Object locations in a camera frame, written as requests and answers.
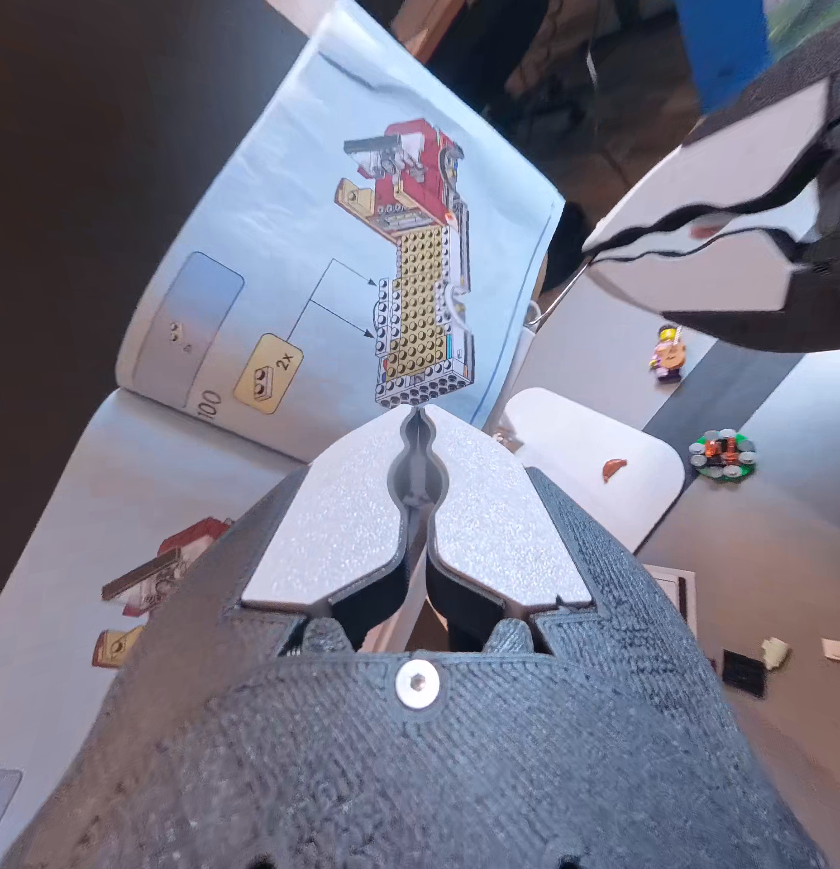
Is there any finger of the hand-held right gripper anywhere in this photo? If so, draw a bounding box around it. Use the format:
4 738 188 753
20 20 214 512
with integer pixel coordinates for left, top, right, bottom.
582 76 836 255
588 229 809 315

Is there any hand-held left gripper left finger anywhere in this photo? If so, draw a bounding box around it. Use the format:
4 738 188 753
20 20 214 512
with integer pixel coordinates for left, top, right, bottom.
241 405 419 610

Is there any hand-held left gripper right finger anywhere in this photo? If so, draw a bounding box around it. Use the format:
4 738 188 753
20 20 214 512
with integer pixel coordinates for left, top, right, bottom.
419 405 594 613

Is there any white booklet stand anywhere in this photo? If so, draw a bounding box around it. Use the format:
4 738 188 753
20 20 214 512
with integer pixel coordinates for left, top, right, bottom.
484 261 686 554

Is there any building instruction booklet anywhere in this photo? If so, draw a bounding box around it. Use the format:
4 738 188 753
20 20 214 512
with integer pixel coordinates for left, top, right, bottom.
0 0 567 866

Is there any toy minifigure with guitar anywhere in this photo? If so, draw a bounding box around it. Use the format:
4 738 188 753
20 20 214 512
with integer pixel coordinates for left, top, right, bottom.
649 325 687 384

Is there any blue toy set box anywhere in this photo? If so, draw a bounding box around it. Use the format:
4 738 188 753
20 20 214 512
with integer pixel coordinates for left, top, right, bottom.
674 0 840 116

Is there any small green campfire build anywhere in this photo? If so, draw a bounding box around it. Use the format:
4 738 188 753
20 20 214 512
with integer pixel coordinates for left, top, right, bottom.
688 428 758 486

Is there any black square brick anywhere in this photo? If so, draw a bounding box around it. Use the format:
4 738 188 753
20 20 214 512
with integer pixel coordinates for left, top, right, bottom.
722 649 767 697

